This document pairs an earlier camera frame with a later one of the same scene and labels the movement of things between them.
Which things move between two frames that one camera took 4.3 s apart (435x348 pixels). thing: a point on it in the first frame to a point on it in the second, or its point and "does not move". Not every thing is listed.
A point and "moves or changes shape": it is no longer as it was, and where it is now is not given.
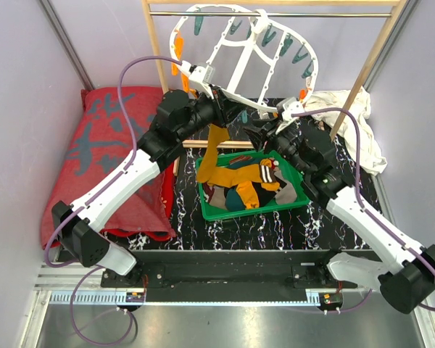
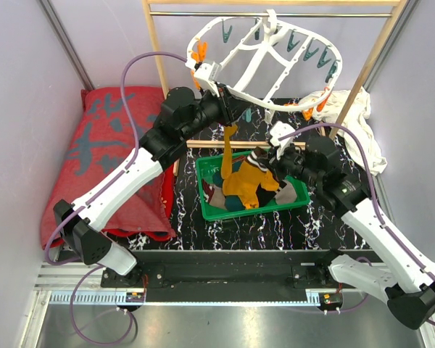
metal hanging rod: x=273 y=14 does not move
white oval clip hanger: x=243 y=58 moves or changes shape
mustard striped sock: x=246 y=177 moves or changes shape
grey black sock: x=284 y=195 does not move
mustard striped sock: x=207 y=164 to x=226 y=165
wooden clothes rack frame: x=401 y=5 does not move
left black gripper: x=225 y=110 does not move
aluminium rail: x=69 y=283 does not move
